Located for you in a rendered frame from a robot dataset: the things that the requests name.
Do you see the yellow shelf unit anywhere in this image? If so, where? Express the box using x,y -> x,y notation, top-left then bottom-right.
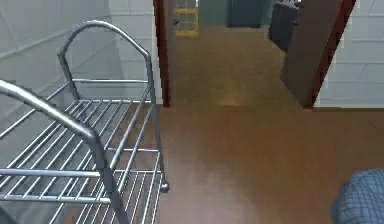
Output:
173,0 -> 200,37

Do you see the dark blue cabinet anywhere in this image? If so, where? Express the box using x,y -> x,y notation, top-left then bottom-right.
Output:
226,0 -> 264,29

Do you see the brown room door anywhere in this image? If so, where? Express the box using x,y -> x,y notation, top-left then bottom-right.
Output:
279,0 -> 357,110

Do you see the blue checked cushion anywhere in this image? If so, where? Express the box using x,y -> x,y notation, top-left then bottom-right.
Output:
330,168 -> 384,224

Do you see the grey metal wire rack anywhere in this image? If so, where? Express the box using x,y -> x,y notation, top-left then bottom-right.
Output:
0,19 -> 171,224

